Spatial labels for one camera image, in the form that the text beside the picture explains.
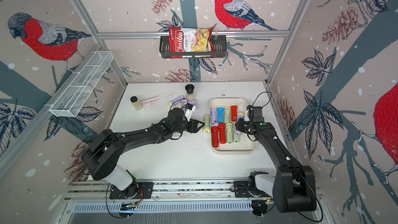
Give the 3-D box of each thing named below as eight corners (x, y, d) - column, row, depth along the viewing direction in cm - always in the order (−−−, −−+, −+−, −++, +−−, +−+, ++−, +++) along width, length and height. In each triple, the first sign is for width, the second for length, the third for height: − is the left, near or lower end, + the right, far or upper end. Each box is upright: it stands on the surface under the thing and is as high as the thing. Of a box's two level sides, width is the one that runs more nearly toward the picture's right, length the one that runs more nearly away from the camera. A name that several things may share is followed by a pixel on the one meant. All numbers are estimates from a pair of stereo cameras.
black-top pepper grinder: (186, 100, 112) (184, 89, 102) (187, 95, 115) (185, 84, 106) (194, 100, 112) (193, 89, 102) (194, 95, 115) (193, 84, 105)
